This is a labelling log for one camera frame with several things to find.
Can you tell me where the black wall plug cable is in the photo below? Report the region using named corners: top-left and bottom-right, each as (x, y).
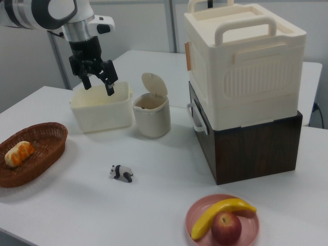
top-left (314, 101), bottom-right (324, 129)

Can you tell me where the dark wooden box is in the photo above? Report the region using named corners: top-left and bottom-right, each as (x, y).
top-left (188, 81), bottom-right (303, 186)

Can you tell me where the red apple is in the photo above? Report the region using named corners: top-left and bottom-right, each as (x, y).
top-left (211, 211), bottom-right (242, 245)

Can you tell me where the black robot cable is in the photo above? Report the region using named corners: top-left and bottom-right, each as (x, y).
top-left (47, 30), bottom-right (65, 39)

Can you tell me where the copper latch strip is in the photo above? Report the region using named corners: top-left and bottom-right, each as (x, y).
top-left (184, 42), bottom-right (193, 71)

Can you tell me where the brown wicker basket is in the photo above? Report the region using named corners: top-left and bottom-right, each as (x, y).
top-left (0, 122), bottom-right (69, 189)

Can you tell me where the pink plate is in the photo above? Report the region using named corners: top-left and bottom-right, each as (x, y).
top-left (185, 194), bottom-right (260, 246)

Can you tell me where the orange glazed bread piece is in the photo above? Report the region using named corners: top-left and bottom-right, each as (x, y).
top-left (4, 140), bottom-right (35, 168)

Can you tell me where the white drawer handle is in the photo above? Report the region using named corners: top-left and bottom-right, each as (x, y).
top-left (186, 102), bottom-right (209, 132)

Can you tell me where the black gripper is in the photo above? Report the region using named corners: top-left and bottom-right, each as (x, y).
top-left (68, 35), bottom-right (119, 96)

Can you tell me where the small panda toy figure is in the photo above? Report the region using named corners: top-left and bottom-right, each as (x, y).
top-left (109, 164), bottom-right (134, 183)

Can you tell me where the cream plastic storage bin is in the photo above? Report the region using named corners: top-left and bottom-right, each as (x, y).
top-left (69, 81), bottom-right (134, 134)

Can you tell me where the cream flip-lid trash can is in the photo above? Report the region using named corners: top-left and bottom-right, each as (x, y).
top-left (132, 72), bottom-right (171, 139)

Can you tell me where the yellow banana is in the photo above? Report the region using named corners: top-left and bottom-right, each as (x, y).
top-left (191, 198), bottom-right (257, 241)

